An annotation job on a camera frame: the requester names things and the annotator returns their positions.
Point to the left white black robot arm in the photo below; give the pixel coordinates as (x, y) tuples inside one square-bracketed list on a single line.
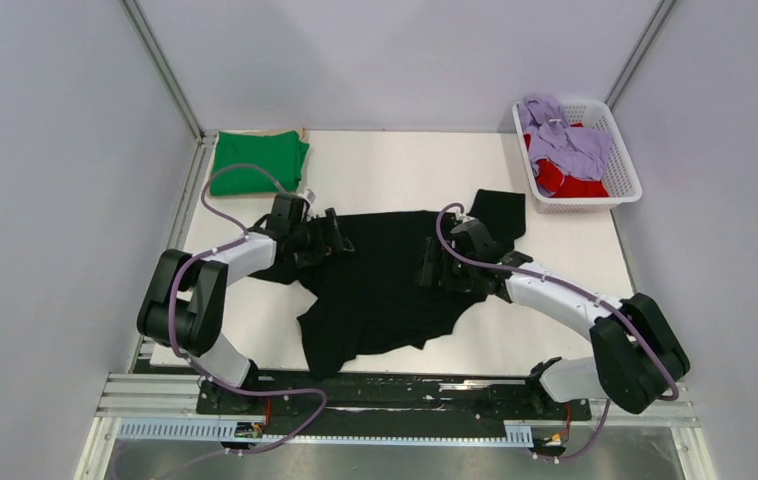
[(184, 304)]

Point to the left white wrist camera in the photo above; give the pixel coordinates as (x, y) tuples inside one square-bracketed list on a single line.
[(308, 195)]

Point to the white plastic laundry basket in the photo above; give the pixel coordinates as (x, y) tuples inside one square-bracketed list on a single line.
[(620, 179)]

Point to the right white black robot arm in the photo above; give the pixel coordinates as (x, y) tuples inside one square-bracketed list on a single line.
[(636, 357)]

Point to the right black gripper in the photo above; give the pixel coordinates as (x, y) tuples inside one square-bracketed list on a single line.
[(428, 264)]

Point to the black t shirt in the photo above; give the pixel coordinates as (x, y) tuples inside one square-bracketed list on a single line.
[(368, 301)]

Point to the lilac t shirt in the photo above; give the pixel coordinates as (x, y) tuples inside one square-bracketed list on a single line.
[(579, 152)]

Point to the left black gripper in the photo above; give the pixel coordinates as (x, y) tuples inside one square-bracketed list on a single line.
[(326, 244)]

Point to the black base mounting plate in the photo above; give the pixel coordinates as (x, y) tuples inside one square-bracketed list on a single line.
[(367, 404)]

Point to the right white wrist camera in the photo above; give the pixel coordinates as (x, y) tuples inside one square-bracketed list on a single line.
[(460, 218)]

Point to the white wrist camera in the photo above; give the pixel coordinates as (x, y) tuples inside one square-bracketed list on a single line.
[(460, 218), (308, 195)]

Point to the folded green t shirt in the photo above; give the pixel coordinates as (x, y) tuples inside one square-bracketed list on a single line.
[(258, 162)]

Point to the red t shirt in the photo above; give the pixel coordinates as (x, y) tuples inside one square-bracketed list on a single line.
[(552, 183)]

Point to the aluminium frame rail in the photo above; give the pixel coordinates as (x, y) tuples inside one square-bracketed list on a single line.
[(155, 53)]

